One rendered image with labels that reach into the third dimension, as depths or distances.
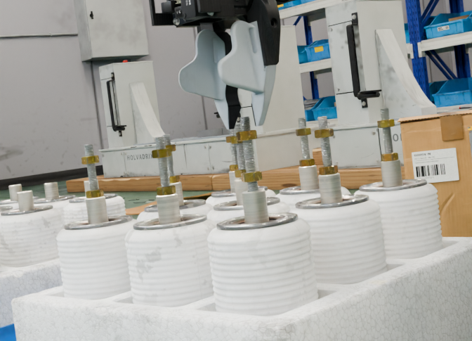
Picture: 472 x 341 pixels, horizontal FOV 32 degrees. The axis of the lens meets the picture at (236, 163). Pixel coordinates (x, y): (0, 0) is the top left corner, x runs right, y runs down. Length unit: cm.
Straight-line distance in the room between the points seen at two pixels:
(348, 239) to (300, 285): 10
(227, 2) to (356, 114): 293
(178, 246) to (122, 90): 451
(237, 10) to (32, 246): 60
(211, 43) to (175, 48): 744
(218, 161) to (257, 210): 357
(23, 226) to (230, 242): 54
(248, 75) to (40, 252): 58
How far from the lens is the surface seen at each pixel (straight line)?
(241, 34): 72
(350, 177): 350
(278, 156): 416
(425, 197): 92
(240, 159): 92
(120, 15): 770
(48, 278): 118
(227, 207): 89
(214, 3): 70
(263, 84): 72
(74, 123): 757
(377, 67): 365
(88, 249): 89
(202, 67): 76
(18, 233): 121
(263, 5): 72
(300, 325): 69
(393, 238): 91
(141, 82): 536
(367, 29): 363
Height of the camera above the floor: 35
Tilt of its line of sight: 3 degrees down
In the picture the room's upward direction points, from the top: 7 degrees counter-clockwise
